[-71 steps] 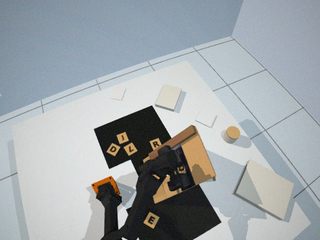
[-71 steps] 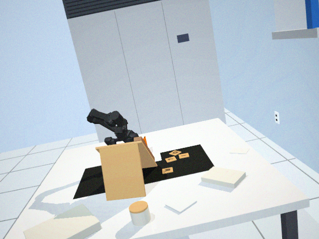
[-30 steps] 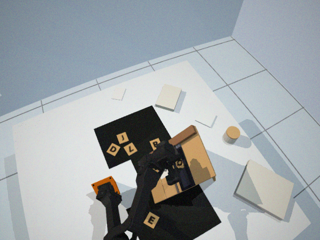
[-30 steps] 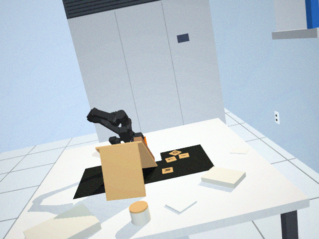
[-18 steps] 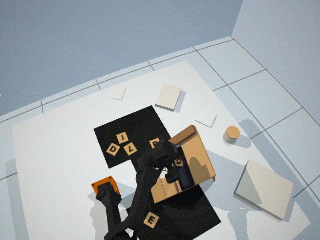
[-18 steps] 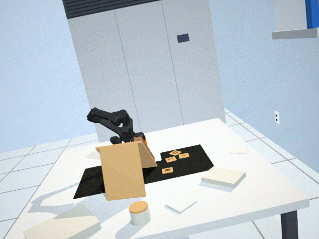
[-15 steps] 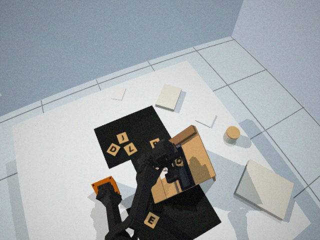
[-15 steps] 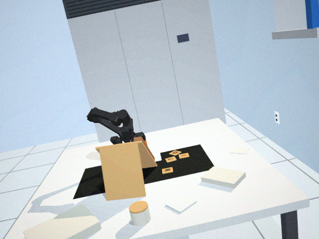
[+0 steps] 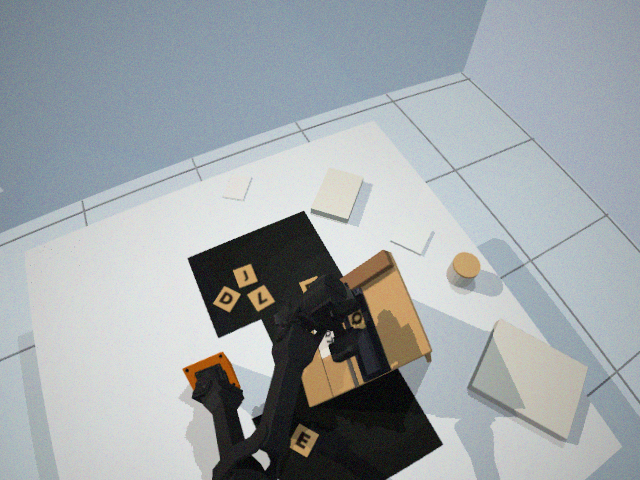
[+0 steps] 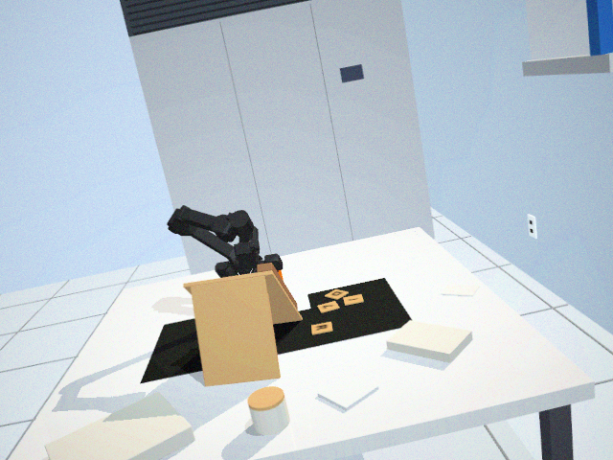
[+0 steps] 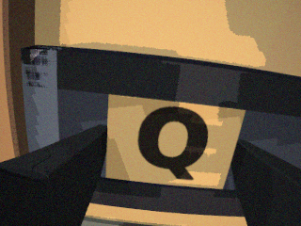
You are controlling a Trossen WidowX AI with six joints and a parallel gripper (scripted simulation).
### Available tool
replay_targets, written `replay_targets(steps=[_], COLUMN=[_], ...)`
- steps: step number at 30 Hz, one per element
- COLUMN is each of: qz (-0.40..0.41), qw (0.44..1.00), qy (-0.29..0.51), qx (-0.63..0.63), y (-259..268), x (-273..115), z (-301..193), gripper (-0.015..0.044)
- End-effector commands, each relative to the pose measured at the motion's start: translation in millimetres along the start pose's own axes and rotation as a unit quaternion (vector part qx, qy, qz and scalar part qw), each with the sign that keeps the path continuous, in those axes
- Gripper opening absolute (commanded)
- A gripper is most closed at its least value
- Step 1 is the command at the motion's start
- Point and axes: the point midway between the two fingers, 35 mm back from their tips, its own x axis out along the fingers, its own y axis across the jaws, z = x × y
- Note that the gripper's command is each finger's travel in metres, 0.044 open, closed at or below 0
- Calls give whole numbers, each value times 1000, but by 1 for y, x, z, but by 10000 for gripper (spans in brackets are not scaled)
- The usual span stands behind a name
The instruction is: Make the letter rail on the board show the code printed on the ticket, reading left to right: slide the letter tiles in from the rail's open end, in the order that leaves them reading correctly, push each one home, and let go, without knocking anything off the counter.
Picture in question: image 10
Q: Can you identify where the white jar with tan lid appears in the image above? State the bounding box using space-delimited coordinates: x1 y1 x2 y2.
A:
247 386 290 435

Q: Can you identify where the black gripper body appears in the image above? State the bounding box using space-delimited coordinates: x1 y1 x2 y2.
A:
215 250 284 278

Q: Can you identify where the tan tile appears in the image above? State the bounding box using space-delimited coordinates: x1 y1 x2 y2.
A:
311 322 333 335
343 294 364 306
325 289 349 300
317 301 340 313

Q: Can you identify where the cream flat rectangular block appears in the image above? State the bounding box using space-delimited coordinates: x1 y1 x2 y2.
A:
386 321 472 363

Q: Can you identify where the tan flat board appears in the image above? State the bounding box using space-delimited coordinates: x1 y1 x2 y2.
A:
184 263 303 387

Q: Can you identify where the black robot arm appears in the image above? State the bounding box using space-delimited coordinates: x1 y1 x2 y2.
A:
167 205 260 265

